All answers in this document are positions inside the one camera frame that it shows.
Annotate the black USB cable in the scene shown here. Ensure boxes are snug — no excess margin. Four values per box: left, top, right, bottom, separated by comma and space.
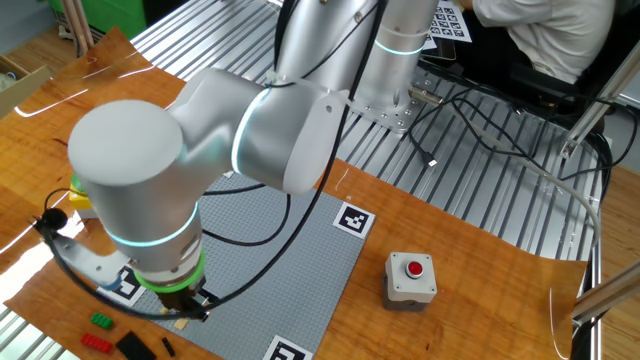
405, 97, 471, 169

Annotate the green box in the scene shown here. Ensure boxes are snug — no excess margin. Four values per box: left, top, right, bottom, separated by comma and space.
47, 0, 149, 39

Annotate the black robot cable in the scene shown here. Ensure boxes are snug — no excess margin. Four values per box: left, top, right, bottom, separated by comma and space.
202, 182, 292, 247
32, 0, 389, 322

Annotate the silver cable connector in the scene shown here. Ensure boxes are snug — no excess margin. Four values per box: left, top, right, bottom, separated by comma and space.
407, 84, 445, 107

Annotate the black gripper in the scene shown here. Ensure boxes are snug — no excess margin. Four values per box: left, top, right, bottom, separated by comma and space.
157, 279, 210, 322

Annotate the printed marker calibration sheet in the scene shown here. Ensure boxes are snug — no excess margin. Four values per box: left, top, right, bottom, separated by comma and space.
427, 0, 474, 44

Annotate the grey Lego baseplate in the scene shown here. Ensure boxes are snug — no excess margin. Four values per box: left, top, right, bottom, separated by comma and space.
97, 172, 376, 360

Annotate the wooden stick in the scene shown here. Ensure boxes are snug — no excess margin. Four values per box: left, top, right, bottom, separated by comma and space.
74, 0, 96, 50
62, 0, 85, 55

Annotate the red Lego brick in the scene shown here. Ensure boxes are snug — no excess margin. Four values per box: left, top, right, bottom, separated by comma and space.
79, 332, 115, 355

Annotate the fiducial marker with C pattern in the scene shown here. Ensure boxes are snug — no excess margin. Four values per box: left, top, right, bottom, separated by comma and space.
262, 334, 315, 360

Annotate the black Lego plate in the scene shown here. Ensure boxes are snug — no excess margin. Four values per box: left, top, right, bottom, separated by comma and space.
115, 330, 158, 360

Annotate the yellow and grey button box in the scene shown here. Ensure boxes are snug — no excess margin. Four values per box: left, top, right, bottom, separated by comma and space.
67, 172, 99, 220

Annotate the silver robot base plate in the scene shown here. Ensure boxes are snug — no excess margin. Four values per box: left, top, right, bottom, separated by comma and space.
349, 64, 431, 135

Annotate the long black cable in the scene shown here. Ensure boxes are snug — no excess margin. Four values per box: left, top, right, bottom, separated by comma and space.
449, 97, 640, 182

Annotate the aluminium profile bar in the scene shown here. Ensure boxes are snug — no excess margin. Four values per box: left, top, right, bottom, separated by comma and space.
569, 259, 640, 326

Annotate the person in white shirt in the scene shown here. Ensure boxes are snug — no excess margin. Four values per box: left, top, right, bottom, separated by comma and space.
472, 0, 616, 86

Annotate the aluminium frame post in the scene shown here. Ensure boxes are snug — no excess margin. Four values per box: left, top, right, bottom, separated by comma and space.
558, 39, 640, 160

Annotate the grey hose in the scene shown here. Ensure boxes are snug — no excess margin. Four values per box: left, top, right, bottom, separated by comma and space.
464, 119, 604, 261

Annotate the black office chair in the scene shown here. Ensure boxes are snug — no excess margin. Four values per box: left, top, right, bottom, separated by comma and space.
419, 9, 640, 131

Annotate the wood grain mat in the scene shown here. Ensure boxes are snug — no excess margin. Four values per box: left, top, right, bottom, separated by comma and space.
0, 24, 589, 360

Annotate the grey box with red button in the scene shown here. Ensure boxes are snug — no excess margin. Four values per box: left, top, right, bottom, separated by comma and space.
382, 251, 439, 312

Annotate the open cardboard box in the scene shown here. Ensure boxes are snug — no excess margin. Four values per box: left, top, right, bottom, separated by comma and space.
0, 53, 54, 119

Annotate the green flange adapter ring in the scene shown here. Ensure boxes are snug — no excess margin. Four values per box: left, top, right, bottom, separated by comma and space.
133, 249, 207, 295

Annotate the green Lego brick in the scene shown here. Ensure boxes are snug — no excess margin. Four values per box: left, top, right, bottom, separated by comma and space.
89, 311, 115, 330

